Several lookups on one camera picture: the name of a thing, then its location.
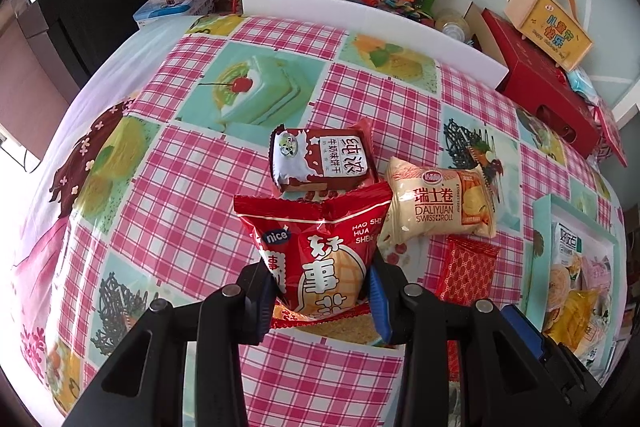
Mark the small clear jar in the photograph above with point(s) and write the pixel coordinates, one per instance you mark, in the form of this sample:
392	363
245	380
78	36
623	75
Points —
452	23

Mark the red gift box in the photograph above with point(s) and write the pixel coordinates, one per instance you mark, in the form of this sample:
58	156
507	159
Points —
540	82

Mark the white foam board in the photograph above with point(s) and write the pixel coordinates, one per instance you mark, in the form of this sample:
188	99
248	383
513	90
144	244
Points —
400	37

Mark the light blue bag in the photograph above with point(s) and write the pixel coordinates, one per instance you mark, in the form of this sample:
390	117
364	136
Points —
582	84

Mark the teal tray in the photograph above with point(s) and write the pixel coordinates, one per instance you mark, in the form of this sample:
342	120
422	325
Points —
542	232

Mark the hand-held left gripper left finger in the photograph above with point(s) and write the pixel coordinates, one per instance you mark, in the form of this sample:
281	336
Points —
262	307

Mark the white and blue box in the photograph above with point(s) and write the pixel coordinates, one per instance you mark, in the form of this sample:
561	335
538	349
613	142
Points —
170	12

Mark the red peanut snack bag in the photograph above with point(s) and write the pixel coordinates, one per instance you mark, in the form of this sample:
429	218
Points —
325	247

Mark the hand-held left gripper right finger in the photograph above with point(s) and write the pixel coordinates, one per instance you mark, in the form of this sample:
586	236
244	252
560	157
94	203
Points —
380	307

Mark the pink checkered printed tablecloth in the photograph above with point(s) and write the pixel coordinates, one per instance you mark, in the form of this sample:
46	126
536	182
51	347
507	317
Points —
150	207

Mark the red patterned snack packet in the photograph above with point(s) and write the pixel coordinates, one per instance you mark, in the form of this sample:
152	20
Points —
467	267

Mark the beige swiss roll packet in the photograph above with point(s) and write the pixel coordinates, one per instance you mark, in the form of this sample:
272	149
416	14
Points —
435	207

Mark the red flat paper bag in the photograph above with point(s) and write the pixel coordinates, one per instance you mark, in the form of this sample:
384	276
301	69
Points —
612	132

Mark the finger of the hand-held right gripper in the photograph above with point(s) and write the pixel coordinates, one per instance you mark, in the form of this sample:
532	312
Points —
522	327

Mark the brown milk biscuit packet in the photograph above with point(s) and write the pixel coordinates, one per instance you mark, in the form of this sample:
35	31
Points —
320	157

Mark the white and green snack packet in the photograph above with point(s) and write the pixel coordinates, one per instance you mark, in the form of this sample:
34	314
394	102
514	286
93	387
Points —
567	239

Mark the pink snack packet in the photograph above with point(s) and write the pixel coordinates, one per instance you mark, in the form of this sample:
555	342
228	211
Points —
597	272

